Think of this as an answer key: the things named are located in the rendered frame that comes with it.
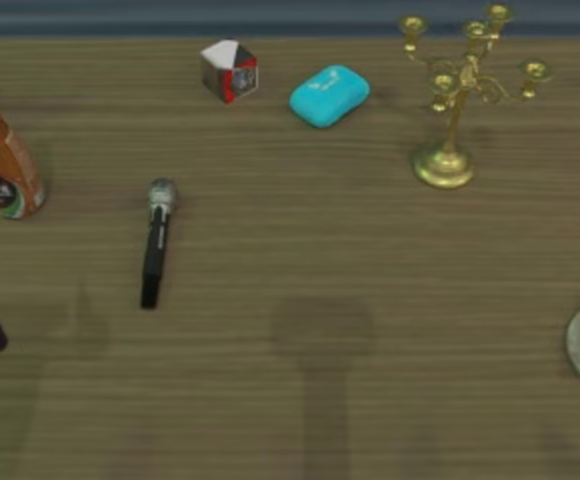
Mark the black microphone with silver head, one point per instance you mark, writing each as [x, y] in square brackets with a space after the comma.
[153, 247]

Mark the red white grey cube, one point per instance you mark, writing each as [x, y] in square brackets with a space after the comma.
[229, 72]

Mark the turquoise soap bar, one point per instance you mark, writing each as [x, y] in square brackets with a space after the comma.
[329, 94]

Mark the gold candelabra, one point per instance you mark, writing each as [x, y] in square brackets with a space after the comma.
[454, 100]

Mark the orange drink bottle white cap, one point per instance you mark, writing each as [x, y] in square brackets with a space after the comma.
[5, 167]

